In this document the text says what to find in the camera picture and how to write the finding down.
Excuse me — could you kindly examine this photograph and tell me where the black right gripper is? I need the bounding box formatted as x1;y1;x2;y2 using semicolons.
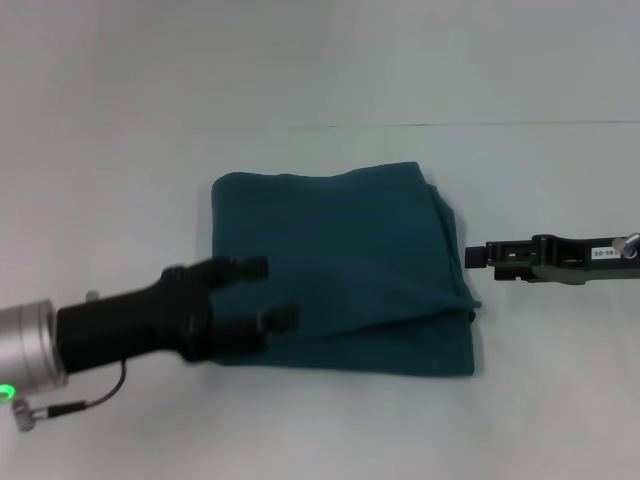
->
464;233;640;287

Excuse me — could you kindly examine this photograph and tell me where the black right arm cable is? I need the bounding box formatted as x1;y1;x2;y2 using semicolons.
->
612;231;640;261

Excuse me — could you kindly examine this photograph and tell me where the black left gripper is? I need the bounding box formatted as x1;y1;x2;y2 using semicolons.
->
55;254;300;376

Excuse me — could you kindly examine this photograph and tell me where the blue teal shirt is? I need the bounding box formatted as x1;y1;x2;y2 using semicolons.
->
209;160;484;379

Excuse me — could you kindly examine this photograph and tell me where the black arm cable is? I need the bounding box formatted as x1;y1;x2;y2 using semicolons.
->
10;359;127;420
612;231;640;261

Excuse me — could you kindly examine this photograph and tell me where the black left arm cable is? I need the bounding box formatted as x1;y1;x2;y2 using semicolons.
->
10;359;127;420

